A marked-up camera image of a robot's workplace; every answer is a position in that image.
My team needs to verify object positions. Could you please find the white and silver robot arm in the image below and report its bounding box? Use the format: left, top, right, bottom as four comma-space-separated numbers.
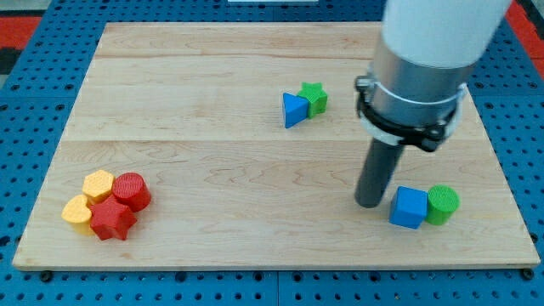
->
355, 0, 511, 152

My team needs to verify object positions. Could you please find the blue triangle block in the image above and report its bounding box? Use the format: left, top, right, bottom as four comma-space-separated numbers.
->
282, 93, 309, 128

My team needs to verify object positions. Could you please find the green star block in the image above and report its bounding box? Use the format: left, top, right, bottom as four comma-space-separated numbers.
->
297, 82, 328, 119

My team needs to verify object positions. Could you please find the light wooden board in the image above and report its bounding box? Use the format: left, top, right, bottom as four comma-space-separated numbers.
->
13, 22, 541, 271

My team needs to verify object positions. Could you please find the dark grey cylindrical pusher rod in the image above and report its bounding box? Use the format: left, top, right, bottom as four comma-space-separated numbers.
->
354, 139, 405, 208

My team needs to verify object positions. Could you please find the red cylinder block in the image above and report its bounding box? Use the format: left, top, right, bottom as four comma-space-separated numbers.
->
112, 173, 151, 212

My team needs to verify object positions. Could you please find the blue cube block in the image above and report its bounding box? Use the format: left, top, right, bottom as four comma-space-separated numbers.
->
389, 186, 428, 230

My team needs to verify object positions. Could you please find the red star block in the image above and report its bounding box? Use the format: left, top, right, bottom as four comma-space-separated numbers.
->
90, 195, 138, 241

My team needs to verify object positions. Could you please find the yellow hexagon block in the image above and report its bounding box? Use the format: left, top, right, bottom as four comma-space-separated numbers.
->
82, 169, 116, 204

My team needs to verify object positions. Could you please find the green cylinder block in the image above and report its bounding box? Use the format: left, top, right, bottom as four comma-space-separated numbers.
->
425, 184, 460, 225

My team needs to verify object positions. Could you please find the yellow heart block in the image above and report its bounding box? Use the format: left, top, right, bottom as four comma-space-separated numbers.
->
60, 194, 94, 235

